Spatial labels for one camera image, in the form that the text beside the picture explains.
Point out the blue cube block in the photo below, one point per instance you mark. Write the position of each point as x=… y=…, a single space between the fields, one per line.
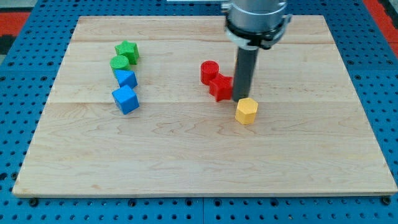
x=125 y=99

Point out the wooden board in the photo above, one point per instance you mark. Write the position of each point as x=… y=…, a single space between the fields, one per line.
x=310 y=137

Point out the blue triangle block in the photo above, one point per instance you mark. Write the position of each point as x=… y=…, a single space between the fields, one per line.
x=126 y=78

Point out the red cylinder block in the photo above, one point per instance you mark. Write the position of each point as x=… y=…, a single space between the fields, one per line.
x=208 y=71

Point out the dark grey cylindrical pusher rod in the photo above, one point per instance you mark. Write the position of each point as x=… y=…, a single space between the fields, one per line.
x=243 y=73

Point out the green star block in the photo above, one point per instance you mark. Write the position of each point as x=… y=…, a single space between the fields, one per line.
x=129 y=50

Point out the red star block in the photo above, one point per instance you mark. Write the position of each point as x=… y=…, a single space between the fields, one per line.
x=221 y=87

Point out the yellow hexagon block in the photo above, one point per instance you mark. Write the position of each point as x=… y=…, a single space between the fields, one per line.
x=246 y=111

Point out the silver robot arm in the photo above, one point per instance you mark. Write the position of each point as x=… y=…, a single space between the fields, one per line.
x=252 y=25

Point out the green cylinder block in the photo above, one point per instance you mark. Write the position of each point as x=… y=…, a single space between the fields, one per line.
x=119 y=62

